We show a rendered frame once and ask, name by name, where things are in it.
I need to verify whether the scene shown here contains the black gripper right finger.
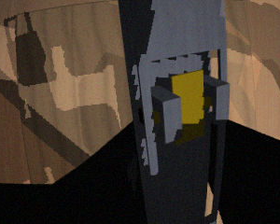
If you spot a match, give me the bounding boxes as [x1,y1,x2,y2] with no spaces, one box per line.
[207,120,280,224]

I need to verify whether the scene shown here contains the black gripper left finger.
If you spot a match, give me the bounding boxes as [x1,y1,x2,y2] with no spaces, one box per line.
[0,122,147,224]

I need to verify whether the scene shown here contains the light brown wooden board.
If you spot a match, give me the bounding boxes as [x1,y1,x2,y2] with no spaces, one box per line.
[16,0,256,184]

